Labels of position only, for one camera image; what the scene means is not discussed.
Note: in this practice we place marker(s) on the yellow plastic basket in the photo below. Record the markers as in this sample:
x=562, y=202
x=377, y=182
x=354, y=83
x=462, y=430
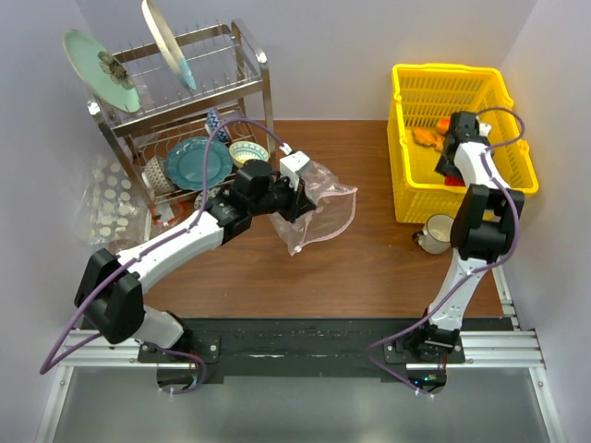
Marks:
x=421, y=96

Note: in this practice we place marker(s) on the grey patterned bowl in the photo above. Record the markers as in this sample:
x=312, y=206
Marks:
x=154, y=177

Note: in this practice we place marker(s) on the light green floral plate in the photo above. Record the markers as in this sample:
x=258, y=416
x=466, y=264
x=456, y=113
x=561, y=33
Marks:
x=101, y=71

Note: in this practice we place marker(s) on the polka dot plastic bag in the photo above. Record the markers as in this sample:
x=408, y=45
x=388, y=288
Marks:
x=111, y=214

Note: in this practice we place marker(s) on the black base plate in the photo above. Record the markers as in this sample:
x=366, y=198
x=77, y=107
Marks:
x=289, y=347

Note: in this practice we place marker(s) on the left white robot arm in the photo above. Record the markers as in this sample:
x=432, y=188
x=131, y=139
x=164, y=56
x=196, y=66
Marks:
x=110, y=295

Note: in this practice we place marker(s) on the blue zigzag bowl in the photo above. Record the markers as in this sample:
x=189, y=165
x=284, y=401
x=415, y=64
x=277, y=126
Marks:
x=214, y=124

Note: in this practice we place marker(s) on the yellow inside patterned bowl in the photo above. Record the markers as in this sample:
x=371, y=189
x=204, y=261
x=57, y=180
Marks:
x=244, y=151

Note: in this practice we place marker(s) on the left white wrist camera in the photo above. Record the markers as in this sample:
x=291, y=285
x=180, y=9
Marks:
x=291, y=165

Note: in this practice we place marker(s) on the small patterned dish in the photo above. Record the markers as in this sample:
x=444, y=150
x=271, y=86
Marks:
x=201, y=197

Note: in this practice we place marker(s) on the clear pink zip bag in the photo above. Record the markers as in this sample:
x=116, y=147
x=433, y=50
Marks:
x=335, y=209

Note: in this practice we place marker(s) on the white enamel mug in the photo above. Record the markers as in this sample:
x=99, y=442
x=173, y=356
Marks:
x=435, y=236

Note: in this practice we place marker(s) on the red toy apple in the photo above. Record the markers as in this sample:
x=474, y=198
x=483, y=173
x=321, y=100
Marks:
x=453, y=181

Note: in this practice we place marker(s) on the beige blue plate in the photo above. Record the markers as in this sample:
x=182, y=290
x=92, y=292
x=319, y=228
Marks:
x=167, y=44

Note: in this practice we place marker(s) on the dark teal plate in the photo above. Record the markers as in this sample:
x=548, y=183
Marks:
x=184, y=163

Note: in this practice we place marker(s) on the orange red toy peach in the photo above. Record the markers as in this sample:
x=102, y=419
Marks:
x=443, y=125

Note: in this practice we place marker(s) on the aluminium frame rail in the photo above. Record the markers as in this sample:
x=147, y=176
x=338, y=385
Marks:
x=491, y=388

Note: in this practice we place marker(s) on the steel dish rack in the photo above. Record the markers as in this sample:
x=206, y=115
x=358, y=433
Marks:
x=228, y=64

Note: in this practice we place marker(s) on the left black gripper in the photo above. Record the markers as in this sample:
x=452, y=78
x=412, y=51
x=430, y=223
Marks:
x=304, y=204

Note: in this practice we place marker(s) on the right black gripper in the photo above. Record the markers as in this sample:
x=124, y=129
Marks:
x=443, y=167

